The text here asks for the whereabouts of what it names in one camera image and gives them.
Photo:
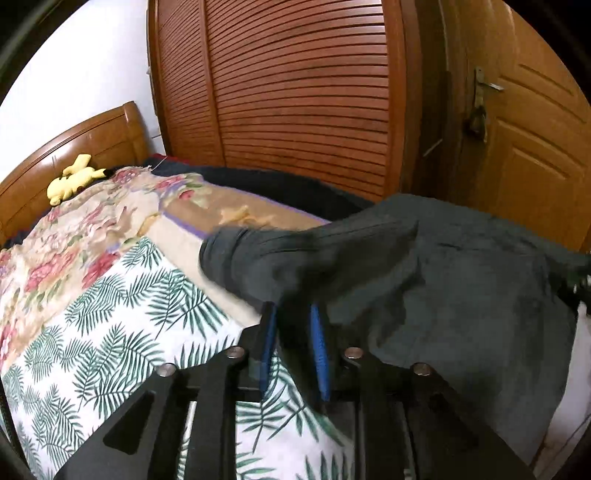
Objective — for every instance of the wooden room door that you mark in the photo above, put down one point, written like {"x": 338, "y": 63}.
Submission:
{"x": 534, "y": 169}

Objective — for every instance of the floral and leaf bedspread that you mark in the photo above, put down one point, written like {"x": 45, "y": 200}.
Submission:
{"x": 107, "y": 287}

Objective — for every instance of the brass door handle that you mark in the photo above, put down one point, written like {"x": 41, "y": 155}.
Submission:
{"x": 475, "y": 125}

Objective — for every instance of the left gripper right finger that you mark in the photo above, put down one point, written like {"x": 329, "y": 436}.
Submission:
{"x": 408, "y": 423}

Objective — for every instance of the brown louvred wardrobe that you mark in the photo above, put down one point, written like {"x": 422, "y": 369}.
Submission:
{"x": 330, "y": 90}

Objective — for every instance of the yellow plush toy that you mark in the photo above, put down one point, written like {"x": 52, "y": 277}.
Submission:
{"x": 74, "y": 178}

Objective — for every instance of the dark grey fleece garment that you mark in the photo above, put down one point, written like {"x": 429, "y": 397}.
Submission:
{"x": 490, "y": 306}

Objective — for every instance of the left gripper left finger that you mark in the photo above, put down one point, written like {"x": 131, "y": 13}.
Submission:
{"x": 142, "y": 438}

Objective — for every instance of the wooden bed headboard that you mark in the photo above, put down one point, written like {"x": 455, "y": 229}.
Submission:
{"x": 114, "y": 138}

